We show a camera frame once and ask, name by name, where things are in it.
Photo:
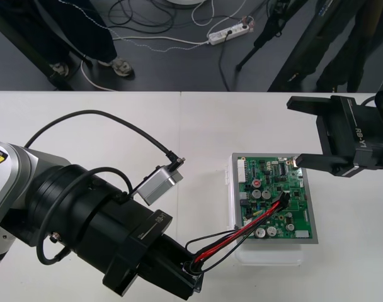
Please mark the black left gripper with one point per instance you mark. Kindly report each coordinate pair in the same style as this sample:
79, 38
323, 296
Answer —
138, 258

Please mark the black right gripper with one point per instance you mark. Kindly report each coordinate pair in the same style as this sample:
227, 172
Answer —
346, 135

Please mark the green circuit board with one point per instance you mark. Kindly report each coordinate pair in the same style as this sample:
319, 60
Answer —
273, 185

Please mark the silver and black left arm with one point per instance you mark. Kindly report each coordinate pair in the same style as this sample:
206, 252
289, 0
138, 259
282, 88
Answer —
68, 204

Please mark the black tripod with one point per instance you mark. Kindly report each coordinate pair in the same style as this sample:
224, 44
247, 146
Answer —
267, 28

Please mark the white power strip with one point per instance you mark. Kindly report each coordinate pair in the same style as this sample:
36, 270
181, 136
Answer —
224, 34

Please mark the person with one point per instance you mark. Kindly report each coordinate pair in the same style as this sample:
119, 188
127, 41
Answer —
84, 31

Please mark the black stand frame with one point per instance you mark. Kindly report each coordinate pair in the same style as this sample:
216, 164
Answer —
308, 47

